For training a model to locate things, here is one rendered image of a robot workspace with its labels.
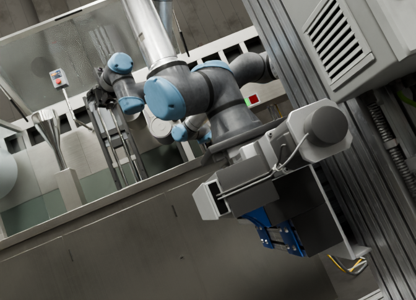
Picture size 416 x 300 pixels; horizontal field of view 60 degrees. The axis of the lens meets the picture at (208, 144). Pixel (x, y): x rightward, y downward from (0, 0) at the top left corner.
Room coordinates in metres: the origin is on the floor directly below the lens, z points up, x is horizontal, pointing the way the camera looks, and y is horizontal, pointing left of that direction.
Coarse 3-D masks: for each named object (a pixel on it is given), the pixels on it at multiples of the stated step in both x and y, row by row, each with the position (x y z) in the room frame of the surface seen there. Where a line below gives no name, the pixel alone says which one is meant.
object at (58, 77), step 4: (60, 68) 1.89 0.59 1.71; (52, 72) 1.88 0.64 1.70; (56, 72) 1.88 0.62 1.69; (60, 72) 1.88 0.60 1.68; (52, 76) 1.88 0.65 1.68; (56, 76) 1.88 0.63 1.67; (60, 76) 1.88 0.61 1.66; (64, 76) 1.90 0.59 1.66; (52, 80) 1.88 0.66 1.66; (56, 80) 1.87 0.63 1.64; (60, 80) 1.87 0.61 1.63; (64, 80) 1.88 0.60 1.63; (56, 84) 1.88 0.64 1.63; (60, 84) 1.88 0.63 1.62; (64, 84) 1.89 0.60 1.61; (68, 84) 1.92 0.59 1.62; (56, 88) 1.90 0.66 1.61; (60, 88) 1.91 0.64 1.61
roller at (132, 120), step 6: (126, 114) 1.89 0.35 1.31; (132, 114) 1.89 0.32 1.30; (138, 114) 1.90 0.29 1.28; (126, 120) 1.89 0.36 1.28; (132, 120) 1.89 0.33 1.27; (138, 120) 1.95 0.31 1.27; (144, 120) 2.05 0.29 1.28; (132, 126) 2.02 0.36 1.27; (138, 126) 2.05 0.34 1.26; (144, 126) 2.12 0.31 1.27
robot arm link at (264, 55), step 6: (258, 54) 1.33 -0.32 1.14; (264, 54) 1.36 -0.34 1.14; (264, 60) 1.34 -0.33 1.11; (270, 60) 1.33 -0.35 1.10; (264, 66) 1.34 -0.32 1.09; (270, 66) 1.34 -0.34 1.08; (264, 72) 1.35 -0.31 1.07; (270, 72) 1.36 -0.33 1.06; (276, 72) 1.36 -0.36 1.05; (264, 78) 1.38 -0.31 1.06; (270, 78) 1.38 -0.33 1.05; (276, 78) 1.38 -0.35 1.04
